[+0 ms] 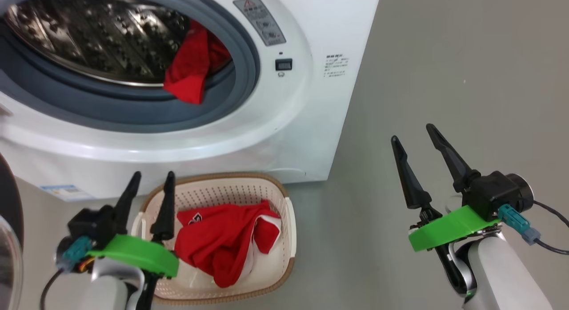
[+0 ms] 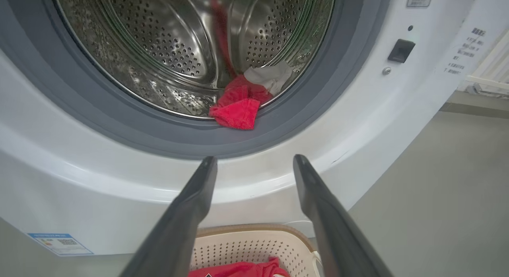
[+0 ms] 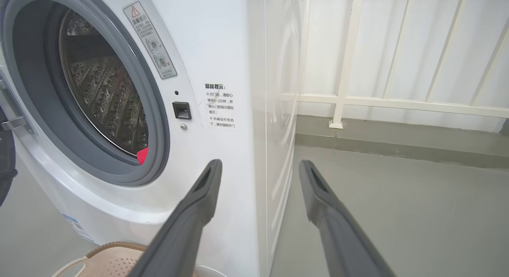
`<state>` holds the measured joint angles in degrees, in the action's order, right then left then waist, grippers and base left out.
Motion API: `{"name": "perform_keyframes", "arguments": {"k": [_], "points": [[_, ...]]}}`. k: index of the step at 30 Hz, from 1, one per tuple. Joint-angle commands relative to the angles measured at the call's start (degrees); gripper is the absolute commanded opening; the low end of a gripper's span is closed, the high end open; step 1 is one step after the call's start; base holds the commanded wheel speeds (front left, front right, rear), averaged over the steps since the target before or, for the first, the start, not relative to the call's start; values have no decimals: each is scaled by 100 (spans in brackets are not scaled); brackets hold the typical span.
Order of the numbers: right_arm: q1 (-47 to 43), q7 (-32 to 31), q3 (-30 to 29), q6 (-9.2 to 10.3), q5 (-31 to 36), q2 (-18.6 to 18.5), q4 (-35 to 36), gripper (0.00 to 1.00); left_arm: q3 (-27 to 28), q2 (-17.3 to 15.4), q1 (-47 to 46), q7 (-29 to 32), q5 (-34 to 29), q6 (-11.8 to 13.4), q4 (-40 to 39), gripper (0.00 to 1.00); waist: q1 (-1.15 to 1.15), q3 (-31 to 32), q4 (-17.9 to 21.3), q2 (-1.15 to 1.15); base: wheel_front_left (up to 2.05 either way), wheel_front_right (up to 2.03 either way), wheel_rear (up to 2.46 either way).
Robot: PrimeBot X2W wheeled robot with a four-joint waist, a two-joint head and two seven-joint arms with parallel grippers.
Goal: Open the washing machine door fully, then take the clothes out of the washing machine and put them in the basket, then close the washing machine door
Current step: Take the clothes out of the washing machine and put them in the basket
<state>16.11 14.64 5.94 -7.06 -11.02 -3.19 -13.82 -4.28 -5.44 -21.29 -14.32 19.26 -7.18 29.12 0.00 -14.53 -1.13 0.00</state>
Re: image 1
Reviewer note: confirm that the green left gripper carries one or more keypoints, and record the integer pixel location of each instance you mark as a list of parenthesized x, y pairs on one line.
[(138, 252)]

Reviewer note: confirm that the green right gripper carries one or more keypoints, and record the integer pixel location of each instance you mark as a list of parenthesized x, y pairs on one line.
[(449, 227)]

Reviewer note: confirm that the red white-trimmed sports garment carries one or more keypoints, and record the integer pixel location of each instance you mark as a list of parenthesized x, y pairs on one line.
[(213, 239)]

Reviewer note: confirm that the dark round glass washer door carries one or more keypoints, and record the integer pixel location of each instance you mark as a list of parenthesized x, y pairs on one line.
[(9, 203)]

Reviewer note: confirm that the plain red garment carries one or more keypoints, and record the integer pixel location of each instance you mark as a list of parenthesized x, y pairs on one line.
[(191, 65)]

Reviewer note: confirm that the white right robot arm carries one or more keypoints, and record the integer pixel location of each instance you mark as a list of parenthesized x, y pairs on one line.
[(502, 274)]

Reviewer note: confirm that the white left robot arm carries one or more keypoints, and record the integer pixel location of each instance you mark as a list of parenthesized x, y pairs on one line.
[(106, 292)]

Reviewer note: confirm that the white perforated laundry basket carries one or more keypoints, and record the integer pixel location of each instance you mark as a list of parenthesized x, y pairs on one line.
[(222, 190)]

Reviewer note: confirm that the grey rubber door gasket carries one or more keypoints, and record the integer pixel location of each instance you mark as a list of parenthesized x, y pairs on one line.
[(133, 112)]

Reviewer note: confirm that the white front-load washing machine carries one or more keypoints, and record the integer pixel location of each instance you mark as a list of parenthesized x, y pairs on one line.
[(311, 123)]

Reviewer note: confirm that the black door latch socket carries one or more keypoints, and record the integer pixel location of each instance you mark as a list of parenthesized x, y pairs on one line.
[(283, 64)]

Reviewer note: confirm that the blue energy label sticker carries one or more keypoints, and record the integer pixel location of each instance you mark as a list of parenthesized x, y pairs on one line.
[(66, 192)]

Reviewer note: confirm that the black text sticker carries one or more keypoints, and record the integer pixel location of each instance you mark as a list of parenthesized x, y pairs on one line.
[(337, 65)]

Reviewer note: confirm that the perforated steel washer drum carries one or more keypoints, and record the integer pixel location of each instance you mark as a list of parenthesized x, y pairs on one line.
[(98, 38)]

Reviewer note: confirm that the grey warning label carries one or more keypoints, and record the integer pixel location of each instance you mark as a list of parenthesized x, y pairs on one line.
[(260, 21)]

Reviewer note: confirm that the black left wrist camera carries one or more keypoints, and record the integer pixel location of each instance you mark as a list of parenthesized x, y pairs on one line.
[(89, 225)]

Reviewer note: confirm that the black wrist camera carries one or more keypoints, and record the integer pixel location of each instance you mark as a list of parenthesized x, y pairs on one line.
[(493, 190), (89, 225)]

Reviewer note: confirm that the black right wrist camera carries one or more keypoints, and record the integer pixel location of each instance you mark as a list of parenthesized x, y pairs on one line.
[(493, 190)]

